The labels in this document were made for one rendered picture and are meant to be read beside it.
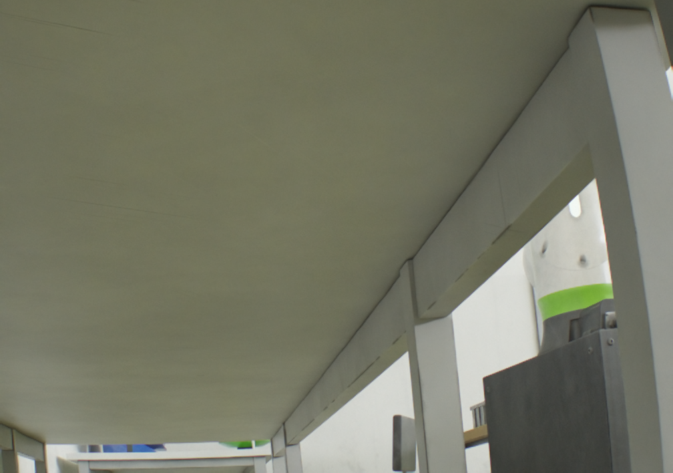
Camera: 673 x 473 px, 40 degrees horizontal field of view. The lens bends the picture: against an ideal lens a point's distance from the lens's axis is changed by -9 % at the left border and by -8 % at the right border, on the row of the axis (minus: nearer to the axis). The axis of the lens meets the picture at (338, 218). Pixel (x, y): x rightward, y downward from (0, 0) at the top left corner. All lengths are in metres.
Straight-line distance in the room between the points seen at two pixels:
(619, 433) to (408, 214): 0.42
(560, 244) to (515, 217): 0.67
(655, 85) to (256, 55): 0.22
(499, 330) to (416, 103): 6.21
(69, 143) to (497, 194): 0.30
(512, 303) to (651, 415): 6.42
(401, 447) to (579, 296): 3.69
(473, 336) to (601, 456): 5.65
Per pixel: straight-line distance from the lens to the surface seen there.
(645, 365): 0.48
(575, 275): 1.33
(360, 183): 0.76
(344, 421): 6.51
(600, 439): 1.14
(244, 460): 4.20
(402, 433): 4.98
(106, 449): 5.44
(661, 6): 0.44
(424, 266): 0.95
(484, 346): 6.78
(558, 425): 1.22
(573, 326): 1.33
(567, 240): 1.35
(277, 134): 0.66
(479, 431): 5.05
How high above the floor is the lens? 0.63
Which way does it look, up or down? 17 degrees up
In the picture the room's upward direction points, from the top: 5 degrees counter-clockwise
